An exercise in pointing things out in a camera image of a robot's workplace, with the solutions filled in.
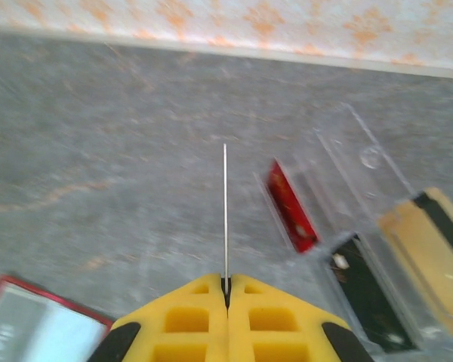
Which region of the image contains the clear acrylic card stand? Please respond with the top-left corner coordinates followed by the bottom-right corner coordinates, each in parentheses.
top-left (252, 101), bottom-right (453, 355)

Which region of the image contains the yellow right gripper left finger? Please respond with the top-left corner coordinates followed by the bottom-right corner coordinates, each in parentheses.
top-left (92, 273), bottom-right (230, 362)

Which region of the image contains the red leather card holder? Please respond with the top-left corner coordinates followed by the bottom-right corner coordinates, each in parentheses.
top-left (0, 274), bottom-right (115, 362)

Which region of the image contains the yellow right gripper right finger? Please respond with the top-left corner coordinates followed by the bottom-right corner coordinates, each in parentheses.
top-left (226, 273), bottom-right (374, 362)

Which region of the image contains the black card pack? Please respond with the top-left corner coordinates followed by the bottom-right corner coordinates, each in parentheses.
top-left (324, 233), bottom-right (419, 354)

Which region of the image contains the thin white credit card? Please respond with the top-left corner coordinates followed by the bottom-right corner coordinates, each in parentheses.
top-left (221, 143), bottom-right (230, 296)

